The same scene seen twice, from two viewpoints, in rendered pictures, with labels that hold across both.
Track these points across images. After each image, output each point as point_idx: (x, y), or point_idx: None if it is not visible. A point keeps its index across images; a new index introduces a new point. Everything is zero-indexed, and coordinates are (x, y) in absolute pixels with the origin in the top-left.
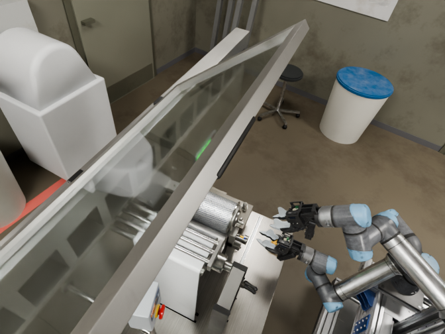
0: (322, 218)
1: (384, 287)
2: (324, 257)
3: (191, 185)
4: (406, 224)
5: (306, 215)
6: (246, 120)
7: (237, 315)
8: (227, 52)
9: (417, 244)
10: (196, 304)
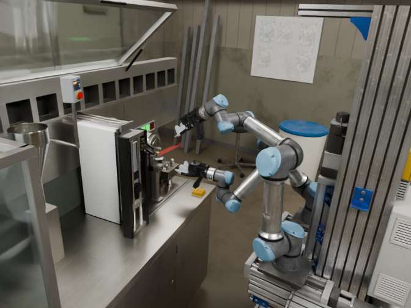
0: (200, 110)
1: (293, 222)
2: (223, 170)
3: None
4: None
5: (192, 115)
6: (120, 0)
7: (156, 223)
8: (156, 60)
9: None
10: (120, 200)
